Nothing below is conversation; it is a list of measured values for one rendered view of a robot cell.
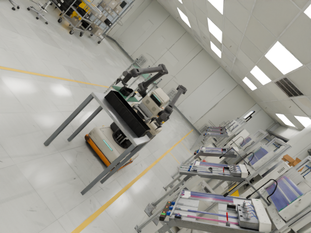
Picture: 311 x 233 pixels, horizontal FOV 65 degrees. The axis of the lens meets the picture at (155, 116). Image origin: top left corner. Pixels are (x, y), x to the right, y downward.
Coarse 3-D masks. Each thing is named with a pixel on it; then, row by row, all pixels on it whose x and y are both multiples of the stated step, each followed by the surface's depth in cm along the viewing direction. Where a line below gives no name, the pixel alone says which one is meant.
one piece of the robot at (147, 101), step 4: (144, 96) 308; (148, 96) 306; (144, 100) 308; (148, 100) 306; (152, 100) 304; (144, 104) 308; (148, 104) 307; (152, 104) 305; (156, 104) 304; (148, 108) 307; (152, 108) 305; (156, 108) 303; (160, 108) 303; (152, 112) 306; (156, 112) 304; (160, 112) 303; (144, 120) 318
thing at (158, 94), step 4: (160, 88) 303; (152, 92) 298; (156, 92) 298; (160, 92) 300; (164, 92) 303; (152, 96) 302; (156, 96) 296; (160, 96) 297; (164, 96) 299; (156, 100) 300; (160, 100) 295; (164, 100) 296; (168, 100) 302; (160, 104) 299; (164, 104) 305
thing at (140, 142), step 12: (96, 96) 244; (108, 108) 245; (120, 120) 246; (60, 132) 259; (132, 132) 248; (48, 144) 262; (132, 144) 234; (144, 144) 274; (120, 156) 238; (108, 168) 241; (96, 180) 245; (84, 192) 249
